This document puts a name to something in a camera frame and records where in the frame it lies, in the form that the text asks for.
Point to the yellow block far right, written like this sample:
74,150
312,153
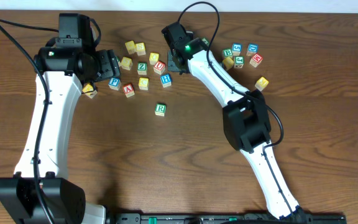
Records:
261,83

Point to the yellow block near B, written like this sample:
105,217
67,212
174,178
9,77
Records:
228,63

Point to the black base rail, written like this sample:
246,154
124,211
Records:
135,218

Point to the blue S letter block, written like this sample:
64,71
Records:
236,49

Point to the green R letter block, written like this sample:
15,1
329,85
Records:
160,109

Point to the blue H letter block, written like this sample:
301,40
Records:
166,80

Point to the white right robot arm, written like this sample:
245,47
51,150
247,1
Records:
246,121

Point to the yellow O letter block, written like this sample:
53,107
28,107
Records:
153,58

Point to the red U letter block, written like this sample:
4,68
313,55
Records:
159,67

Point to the green B letter block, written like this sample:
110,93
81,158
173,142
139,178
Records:
227,53

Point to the yellow block far left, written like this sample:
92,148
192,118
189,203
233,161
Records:
89,90

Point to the blue D block right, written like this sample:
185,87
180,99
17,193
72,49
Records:
252,49

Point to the red M letter block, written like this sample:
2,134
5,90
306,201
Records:
255,60

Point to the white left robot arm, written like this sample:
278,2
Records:
39,190

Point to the green Z letter block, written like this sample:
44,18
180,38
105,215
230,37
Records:
142,68

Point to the green 4 number block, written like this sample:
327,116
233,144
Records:
206,41

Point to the yellow block top left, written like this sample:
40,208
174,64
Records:
130,46

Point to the green J letter block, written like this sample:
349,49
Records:
238,61

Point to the blue P letter block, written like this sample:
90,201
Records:
115,84

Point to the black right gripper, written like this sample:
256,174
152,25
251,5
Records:
172,51

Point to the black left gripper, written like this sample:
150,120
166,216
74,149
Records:
110,65

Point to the red A letter block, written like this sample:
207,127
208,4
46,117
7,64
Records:
128,90

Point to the yellow C letter block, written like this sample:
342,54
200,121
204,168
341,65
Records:
143,83

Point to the yellow S letter block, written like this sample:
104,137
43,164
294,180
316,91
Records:
140,49

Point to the yellow block beside gripper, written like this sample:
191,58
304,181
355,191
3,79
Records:
126,63

